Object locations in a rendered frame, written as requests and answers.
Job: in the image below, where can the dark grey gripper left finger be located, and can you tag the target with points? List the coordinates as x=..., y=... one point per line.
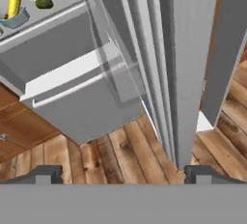
x=48, y=173

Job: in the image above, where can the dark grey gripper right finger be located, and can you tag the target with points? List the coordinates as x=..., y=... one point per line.
x=197, y=173

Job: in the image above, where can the grey fridge bottom drawer front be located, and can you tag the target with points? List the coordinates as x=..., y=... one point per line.
x=93, y=112

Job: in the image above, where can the grey fridge door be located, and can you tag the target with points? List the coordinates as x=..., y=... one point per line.
x=188, y=73

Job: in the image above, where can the clear fridge door bin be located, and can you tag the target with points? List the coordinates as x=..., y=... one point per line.
x=119, y=73

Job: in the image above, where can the grey fridge body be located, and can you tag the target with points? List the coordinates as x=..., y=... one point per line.
x=48, y=46

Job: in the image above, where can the wooden cupboard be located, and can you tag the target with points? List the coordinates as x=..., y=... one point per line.
x=19, y=128

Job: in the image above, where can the grey cupboard side panel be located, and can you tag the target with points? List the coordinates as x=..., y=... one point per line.
x=225, y=50

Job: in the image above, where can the blue-grey bowl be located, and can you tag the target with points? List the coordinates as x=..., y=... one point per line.
x=16, y=21

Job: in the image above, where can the dark green round vegetable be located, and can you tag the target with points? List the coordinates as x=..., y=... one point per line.
x=44, y=3

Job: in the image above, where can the yellow corn cob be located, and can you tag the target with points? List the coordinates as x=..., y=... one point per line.
x=14, y=5

